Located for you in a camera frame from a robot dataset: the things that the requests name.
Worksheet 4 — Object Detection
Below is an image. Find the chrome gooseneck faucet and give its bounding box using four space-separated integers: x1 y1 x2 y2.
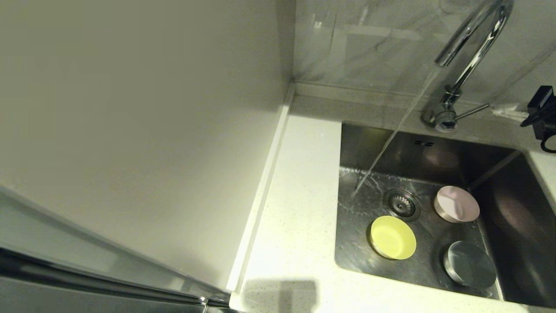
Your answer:
420 0 516 133

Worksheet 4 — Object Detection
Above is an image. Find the pink bowl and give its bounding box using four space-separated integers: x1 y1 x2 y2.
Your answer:
433 185 481 224

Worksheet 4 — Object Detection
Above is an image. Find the pale grey bowl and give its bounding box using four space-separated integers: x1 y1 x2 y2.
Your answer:
443 240 497 290

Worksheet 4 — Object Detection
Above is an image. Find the yellow bowl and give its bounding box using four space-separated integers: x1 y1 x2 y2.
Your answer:
370 215 417 261

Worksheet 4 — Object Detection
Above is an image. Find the stainless steel sink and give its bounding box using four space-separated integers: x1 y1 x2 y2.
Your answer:
334 121 556 310

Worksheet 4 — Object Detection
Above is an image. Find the round metal drain strainer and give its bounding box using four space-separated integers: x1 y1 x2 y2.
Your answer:
383 188 421 223

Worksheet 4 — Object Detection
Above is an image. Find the white counter edge strip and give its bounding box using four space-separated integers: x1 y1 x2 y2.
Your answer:
225 82 297 293

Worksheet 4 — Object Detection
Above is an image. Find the tall white cabinet panel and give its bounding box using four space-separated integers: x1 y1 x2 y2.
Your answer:
0 0 297 291

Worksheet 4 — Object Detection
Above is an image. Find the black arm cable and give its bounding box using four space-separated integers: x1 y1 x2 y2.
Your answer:
520 109 556 154

